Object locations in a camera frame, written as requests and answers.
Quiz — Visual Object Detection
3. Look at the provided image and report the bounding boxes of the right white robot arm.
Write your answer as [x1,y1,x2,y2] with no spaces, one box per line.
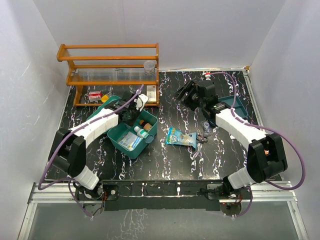
[173,80,288,199]

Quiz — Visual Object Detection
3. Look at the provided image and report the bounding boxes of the white green pill bottle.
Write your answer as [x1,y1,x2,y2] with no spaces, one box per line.
[134,126,148,139]

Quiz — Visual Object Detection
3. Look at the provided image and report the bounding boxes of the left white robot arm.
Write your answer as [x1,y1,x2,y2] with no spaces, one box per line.
[45,89,149,200]

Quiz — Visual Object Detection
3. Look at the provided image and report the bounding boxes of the purple cable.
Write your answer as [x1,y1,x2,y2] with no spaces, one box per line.
[40,84,145,218]
[206,71,306,218]

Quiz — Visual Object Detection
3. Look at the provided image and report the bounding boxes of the yellow small packet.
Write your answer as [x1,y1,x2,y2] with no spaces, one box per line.
[100,94,110,103]

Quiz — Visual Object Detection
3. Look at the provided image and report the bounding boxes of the white blue mask packet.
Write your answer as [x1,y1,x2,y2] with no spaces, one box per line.
[118,131,142,152]

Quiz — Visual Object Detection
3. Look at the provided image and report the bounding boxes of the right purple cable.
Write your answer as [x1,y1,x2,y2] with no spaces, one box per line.
[206,71,306,218]

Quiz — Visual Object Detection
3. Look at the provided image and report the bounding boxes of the small clear vial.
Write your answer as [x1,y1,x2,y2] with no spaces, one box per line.
[202,121,212,137]

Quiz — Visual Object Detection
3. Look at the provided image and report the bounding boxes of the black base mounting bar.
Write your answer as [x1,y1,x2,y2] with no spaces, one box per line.
[75,180,251,211]

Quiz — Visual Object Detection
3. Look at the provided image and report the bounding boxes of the black handled scissors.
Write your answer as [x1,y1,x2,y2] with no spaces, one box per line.
[196,135,208,155]

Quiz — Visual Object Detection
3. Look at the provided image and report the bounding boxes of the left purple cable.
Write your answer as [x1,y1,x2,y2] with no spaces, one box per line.
[40,84,145,218]

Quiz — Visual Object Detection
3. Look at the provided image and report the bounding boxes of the clear plastic measuring cup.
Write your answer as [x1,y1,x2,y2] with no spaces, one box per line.
[143,60,156,75]

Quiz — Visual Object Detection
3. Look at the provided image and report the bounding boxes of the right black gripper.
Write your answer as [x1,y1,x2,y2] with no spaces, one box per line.
[172,80,206,111]

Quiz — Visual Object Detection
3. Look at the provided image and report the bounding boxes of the white upright medicine box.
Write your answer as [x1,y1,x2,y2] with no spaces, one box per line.
[146,85,157,103]

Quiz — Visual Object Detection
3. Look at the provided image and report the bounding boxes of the red white medicine box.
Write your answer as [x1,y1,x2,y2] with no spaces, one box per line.
[88,91,103,103]

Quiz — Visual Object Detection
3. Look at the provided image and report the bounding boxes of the orange wooden shelf rack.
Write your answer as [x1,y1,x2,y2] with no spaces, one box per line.
[56,43,160,107]

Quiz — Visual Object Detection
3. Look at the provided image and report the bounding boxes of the cotton swab bag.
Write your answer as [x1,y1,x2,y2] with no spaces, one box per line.
[165,126,197,149]

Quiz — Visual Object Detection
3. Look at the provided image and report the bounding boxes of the brown syrup bottle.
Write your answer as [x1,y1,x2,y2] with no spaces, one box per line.
[139,119,153,132]

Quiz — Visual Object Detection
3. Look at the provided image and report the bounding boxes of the teal divided tray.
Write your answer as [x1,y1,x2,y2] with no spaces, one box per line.
[208,95,248,128]

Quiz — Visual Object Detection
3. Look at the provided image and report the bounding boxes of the teal medicine kit box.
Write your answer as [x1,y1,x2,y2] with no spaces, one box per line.
[86,94,158,160]

